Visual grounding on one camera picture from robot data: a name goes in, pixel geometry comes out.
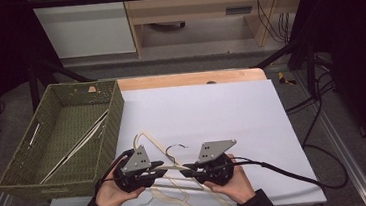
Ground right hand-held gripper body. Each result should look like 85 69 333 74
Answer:
194 138 241 189

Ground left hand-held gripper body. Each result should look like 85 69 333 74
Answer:
111 144 154 194

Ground cream plastic clothes hanger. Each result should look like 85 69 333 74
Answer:
148 141 213 197
34 108 115 185
125 123 238 206

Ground green woven basket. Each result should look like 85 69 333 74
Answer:
0 77 134 205

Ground person's right hand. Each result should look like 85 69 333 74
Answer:
201 151 258 206

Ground person's left hand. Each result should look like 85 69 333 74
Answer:
92 168 148 206

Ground white paper sheet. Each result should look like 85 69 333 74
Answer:
33 73 328 206

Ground yellow and black tool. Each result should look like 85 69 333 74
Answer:
277 70 298 88

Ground black metal stand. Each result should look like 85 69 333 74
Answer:
26 54 99 112
250 35 321 104

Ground white cabinet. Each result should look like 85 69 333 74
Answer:
25 0 137 63

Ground light wooden desk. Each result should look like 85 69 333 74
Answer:
121 0 314 60

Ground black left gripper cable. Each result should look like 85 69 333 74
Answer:
91 150 136 195

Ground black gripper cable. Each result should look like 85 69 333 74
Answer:
91 150 136 195
229 140 351 199

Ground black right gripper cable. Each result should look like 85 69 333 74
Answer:
229 140 351 199

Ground black floor cables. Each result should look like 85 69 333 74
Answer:
282 69 343 147

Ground hanging black cables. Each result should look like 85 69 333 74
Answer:
254 0 293 46

